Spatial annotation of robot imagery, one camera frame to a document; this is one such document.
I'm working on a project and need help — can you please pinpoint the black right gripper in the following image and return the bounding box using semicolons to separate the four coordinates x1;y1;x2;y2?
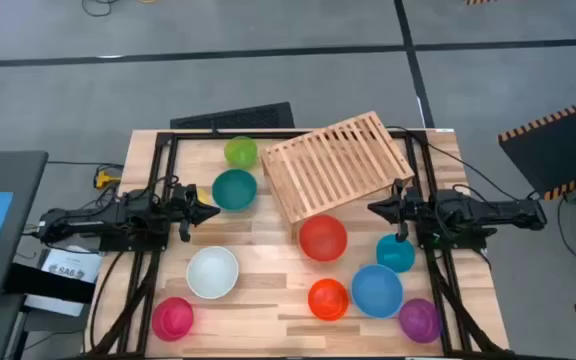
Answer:
366;178;426;244

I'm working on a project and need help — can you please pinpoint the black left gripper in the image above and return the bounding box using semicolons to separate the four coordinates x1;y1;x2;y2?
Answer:
167;182;222;244

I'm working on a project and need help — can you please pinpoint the teal green plastic bowl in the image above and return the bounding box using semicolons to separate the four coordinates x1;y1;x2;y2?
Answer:
211;168;259;213

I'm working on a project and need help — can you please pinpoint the light green plastic bowl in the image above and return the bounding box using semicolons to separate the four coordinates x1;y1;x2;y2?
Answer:
223;135;259;170

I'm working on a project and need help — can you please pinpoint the large blue plastic bowl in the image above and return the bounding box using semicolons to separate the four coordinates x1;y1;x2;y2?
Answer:
351;264;404;320

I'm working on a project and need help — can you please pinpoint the purple translucent plastic bowl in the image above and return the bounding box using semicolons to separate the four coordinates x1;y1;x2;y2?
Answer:
398;298;443;344

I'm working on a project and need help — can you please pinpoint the wooden slatted shelf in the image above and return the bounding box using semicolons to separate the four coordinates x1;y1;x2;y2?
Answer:
260;110;416;225

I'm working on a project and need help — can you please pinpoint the small cyan plastic bowl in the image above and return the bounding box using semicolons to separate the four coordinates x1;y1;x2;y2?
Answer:
375;233;416;274

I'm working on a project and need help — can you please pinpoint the large white plastic bowl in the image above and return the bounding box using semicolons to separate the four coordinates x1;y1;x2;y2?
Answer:
185;245;240;300

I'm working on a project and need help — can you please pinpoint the large red plastic bowl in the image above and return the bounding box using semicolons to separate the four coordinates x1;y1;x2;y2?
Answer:
298;214;349;263

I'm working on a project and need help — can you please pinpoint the black ribbed floor mat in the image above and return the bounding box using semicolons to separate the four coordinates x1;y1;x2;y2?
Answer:
169;101;296;130

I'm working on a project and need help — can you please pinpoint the small orange plastic bowl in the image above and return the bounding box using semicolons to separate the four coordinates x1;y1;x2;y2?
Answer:
307;278;350;322

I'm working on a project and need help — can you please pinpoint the pink plastic bowl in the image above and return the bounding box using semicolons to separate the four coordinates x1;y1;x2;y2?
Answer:
151;296;195;343

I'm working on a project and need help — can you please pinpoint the white printed paper sheet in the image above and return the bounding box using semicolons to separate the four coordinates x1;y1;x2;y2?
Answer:
23;247;103;319

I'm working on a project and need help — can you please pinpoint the black aluminium table frame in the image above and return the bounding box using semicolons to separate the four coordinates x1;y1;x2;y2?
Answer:
85;128;514;360

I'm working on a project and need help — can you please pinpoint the yellow cable plug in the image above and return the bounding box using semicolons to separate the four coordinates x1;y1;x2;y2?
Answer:
93;169;122;190

